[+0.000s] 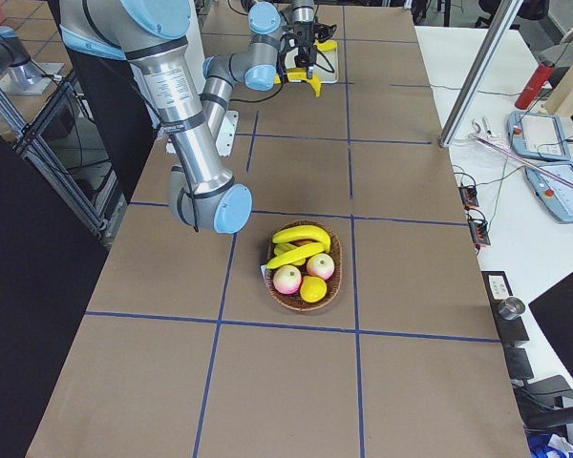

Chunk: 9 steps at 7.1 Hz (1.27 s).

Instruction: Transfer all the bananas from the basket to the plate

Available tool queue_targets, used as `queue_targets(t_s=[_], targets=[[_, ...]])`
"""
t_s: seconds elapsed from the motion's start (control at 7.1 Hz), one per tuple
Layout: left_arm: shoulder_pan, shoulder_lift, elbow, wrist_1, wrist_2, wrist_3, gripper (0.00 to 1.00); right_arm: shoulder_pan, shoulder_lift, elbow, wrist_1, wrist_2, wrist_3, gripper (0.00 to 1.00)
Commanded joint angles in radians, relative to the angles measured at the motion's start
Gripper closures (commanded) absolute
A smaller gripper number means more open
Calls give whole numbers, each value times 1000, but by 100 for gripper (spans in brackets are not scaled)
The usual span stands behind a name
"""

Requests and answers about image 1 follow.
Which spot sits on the black box with label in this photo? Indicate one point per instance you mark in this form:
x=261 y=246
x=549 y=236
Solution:
x=511 y=333

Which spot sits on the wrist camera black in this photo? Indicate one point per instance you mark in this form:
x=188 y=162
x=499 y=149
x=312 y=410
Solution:
x=324 y=32

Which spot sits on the yellow orange mango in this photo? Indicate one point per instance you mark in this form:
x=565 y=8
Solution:
x=313 y=289

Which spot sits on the red bottle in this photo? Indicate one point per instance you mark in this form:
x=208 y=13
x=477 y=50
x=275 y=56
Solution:
x=534 y=84

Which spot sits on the small steel cup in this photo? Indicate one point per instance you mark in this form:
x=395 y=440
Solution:
x=511 y=308

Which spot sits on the pink white peach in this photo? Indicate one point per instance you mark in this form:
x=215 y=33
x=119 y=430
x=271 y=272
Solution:
x=320 y=265
x=287 y=279

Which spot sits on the far teach pendant tablet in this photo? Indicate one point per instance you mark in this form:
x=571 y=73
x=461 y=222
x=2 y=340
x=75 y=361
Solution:
x=537 y=136

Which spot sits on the aluminium frame post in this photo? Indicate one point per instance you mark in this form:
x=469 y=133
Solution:
x=503 y=19

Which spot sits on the brown wicker basket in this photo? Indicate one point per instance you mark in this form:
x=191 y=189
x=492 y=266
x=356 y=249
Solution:
x=294 y=301

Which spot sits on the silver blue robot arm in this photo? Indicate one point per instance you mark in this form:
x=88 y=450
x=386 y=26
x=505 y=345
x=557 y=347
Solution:
x=302 y=17
x=152 y=36

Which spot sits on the white bear print tray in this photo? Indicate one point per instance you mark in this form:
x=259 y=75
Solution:
x=327 y=66

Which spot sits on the near teach pendant tablet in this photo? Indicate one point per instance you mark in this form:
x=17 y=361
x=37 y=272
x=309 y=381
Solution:
x=553 y=185

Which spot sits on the small yellow banana piece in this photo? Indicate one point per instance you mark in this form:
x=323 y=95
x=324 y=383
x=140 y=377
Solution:
x=282 y=248

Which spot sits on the teach pendant tablet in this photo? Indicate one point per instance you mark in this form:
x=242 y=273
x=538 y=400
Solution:
x=553 y=185
x=537 y=136

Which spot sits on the orange black connector board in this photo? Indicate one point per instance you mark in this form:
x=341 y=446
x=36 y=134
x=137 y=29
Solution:
x=469 y=196

